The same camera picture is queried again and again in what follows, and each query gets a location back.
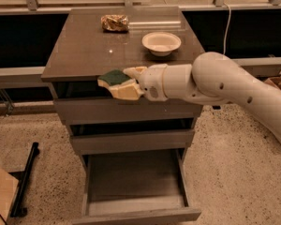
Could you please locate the white paper bowl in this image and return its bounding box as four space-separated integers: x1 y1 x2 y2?
141 32 182 56

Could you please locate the cardboard box left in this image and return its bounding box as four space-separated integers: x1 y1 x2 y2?
0 167 19 225

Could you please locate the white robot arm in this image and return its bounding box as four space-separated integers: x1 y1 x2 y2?
110 52 281 143

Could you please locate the green yellow sponge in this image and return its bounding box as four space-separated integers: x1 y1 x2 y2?
97 69 130 88

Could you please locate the grey middle drawer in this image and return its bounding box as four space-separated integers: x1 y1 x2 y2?
70 129 195 155

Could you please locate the black metal bar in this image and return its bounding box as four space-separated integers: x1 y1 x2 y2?
10 142 39 218

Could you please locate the white power cable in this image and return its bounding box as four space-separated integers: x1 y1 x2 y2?
222 3 233 56

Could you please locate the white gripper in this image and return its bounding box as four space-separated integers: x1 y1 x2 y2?
110 64 168 101

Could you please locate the grey open bottom drawer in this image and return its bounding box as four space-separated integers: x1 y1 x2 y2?
72 149 201 225

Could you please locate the grey top drawer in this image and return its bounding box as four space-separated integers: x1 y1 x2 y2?
53 97 202 125

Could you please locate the grey drawer cabinet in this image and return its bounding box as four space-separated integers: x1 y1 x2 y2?
41 7 203 165

